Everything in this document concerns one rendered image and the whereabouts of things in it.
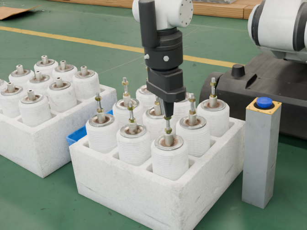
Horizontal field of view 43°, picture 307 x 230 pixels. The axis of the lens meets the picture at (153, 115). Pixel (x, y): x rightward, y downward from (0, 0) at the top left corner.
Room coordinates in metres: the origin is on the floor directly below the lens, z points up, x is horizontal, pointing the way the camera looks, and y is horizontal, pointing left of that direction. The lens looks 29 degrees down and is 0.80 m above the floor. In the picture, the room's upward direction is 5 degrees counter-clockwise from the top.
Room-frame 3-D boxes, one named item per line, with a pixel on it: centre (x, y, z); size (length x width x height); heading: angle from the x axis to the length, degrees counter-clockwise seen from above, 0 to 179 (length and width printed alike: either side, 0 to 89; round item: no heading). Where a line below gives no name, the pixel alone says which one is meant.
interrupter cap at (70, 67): (1.45, 0.33, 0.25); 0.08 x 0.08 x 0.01
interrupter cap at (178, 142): (0.86, -0.03, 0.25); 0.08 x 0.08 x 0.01
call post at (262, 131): (0.90, -0.29, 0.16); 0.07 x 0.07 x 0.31; 52
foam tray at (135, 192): (1.02, -0.01, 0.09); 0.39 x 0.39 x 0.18; 52
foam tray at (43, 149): (1.36, 0.41, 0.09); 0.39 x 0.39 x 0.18; 49
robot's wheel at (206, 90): (1.40, -0.25, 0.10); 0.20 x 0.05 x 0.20; 144
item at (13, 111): (1.27, 0.49, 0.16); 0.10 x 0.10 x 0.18
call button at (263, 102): (0.90, -0.29, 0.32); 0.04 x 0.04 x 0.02
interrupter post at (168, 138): (0.86, -0.03, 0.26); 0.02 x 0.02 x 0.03
